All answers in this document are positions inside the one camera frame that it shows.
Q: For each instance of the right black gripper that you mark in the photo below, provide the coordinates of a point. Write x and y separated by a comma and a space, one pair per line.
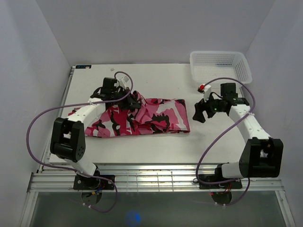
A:
200, 106

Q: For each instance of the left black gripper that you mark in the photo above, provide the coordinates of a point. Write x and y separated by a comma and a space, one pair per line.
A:
131, 102

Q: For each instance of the pink camouflage trousers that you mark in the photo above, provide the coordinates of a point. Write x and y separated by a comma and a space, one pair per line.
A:
156, 115

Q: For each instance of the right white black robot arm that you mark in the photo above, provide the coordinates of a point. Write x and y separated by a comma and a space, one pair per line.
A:
262, 154

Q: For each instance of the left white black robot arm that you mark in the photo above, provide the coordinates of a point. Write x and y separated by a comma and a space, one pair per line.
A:
68, 136

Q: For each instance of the white plastic mesh basket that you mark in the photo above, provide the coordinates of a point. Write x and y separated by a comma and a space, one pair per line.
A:
208, 65

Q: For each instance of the small label sticker on table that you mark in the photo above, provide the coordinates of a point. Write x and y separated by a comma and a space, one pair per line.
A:
83, 67

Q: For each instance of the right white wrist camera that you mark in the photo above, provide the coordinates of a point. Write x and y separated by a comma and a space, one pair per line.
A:
205, 90

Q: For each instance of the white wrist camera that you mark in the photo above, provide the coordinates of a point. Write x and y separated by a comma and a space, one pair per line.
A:
205, 90
123, 82

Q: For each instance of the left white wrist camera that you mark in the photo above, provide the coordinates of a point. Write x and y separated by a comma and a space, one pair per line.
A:
123, 82

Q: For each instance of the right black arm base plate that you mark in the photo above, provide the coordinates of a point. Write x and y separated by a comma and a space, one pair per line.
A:
210, 178

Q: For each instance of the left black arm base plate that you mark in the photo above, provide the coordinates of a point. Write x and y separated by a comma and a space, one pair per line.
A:
106, 183

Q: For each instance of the aluminium frame rail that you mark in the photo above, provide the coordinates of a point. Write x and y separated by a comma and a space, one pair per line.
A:
128, 178

